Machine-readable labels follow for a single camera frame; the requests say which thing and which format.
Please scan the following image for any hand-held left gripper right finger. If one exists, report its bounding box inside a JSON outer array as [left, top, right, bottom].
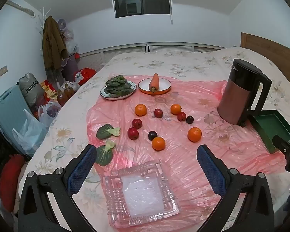
[[196, 144, 275, 232]]

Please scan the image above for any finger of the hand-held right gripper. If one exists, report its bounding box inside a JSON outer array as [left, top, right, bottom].
[[272, 135, 290, 154]]

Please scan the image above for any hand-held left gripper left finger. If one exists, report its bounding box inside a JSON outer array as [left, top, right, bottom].
[[18, 144, 97, 232]]

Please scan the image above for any green tray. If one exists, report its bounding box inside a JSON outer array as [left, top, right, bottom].
[[249, 109, 290, 154]]

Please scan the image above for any bok choy leaf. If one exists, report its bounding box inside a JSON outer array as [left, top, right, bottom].
[[96, 124, 121, 140], [96, 139, 116, 167]]

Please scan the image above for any pink plastic sheet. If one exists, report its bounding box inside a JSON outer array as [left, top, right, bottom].
[[86, 74, 287, 232]]

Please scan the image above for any clear plastic bag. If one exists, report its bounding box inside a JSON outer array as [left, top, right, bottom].
[[13, 109, 49, 155]]

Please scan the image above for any white plastic bag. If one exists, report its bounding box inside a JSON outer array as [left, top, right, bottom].
[[37, 101, 62, 126]]

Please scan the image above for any clear glass ashtray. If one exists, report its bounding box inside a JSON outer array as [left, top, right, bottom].
[[103, 161, 181, 229]]

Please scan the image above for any red cushion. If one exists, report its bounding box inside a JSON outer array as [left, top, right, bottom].
[[0, 154, 26, 212]]

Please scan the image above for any copper and black kettle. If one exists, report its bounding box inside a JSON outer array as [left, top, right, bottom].
[[217, 58, 272, 128]]

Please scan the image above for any amber oil bottle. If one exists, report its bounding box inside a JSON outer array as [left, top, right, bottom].
[[64, 83, 74, 99], [57, 90, 68, 107]]

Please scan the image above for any dark-rimmed plate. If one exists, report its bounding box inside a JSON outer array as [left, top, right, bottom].
[[100, 80, 137, 101]]

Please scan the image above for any black flat case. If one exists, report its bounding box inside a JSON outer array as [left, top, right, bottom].
[[0, 126, 25, 194]]

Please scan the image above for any red and yellow box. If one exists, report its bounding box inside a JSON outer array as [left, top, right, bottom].
[[40, 81, 58, 102]]

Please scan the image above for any wooden headboard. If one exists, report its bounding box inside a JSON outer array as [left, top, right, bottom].
[[240, 32, 290, 87]]

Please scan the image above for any pile of green leaves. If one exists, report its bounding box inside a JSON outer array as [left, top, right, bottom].
[[104, 75, 133, 97]]

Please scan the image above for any grey stuff bag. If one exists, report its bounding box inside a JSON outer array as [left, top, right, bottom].
[[19, 72, 46, 109]]

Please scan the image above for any orange-rimmed white plate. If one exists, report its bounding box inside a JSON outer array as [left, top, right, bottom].
[[138, 78, 172, 95]]

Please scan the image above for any light blue suitcase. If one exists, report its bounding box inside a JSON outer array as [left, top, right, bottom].
[[0, 85, 49, 155]]

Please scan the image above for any red bag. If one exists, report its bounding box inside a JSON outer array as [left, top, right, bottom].
[[74, 68, 96, 85]]

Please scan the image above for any carrot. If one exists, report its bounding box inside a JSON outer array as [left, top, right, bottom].
[[148, 73, 160, 93]]

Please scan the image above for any olive coat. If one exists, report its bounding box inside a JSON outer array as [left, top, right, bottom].
[[42, 16, 68, 83]]

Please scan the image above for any white coat rack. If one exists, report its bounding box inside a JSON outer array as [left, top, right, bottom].
[[39, 7, 51, 35]]

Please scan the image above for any wrapped wall pipe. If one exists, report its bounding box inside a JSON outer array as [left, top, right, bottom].
[[6, 0, 37, 18]]

